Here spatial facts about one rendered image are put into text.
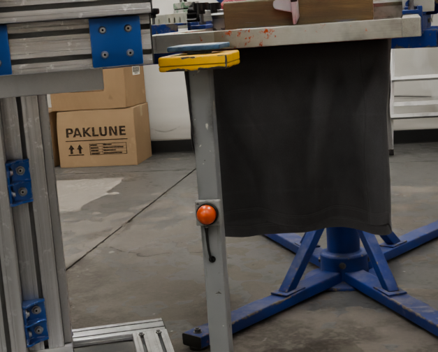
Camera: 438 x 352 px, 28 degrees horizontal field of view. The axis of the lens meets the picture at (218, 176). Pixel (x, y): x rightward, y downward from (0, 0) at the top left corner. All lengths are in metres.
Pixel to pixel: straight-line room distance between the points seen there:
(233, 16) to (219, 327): 0.79
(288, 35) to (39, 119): 0.53
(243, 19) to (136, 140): 4.34
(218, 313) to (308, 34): 0.59
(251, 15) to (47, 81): 0.66
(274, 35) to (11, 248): 0.68
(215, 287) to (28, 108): 0.51
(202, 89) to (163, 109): 5.17
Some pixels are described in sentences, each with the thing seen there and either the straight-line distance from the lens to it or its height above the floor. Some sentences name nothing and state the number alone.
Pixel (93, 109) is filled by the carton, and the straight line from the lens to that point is 6.49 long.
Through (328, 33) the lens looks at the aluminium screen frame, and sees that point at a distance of 1.81.
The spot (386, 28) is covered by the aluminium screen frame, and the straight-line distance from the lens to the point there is 1.80.
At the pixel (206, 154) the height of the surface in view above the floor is 0.76.
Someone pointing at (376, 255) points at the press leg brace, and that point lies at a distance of 3.13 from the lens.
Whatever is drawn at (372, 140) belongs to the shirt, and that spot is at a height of 0.73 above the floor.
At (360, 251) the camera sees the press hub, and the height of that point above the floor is 0.11.
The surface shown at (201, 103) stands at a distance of 1.66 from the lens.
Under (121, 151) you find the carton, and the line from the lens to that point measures 6.46.
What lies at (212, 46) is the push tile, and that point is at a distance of 1.62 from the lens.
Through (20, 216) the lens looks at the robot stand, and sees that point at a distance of 1.82.
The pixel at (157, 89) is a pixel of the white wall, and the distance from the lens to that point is 6.82.
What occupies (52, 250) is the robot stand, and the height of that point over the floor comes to 0.57.
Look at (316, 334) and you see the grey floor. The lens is 2.86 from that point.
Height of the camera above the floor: 1.02
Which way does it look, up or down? 10 degrees down
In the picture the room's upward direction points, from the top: 4 degrees counter-clockwise
